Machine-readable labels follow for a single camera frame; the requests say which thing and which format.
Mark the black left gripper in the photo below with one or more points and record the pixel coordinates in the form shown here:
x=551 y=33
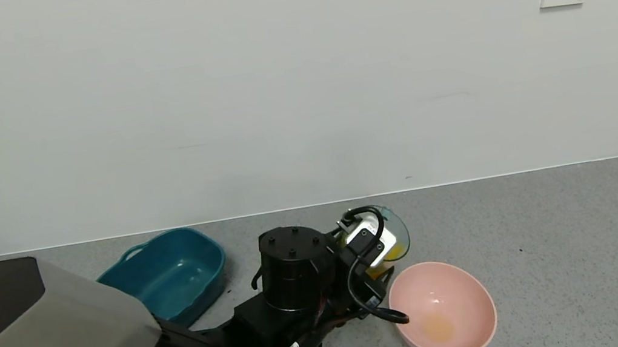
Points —
x=342 y=279

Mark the clear plastic cup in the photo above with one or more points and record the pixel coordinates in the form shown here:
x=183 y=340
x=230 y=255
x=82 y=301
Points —
x=401 y=239

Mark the pink bowl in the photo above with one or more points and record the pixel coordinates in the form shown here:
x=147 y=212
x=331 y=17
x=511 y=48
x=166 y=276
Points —
x=443 y=309

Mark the teal plastic basin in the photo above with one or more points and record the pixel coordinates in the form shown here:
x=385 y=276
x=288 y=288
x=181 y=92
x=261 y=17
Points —
x=177 y=273

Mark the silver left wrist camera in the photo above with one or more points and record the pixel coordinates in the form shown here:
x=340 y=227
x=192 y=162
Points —
x=383 y=242

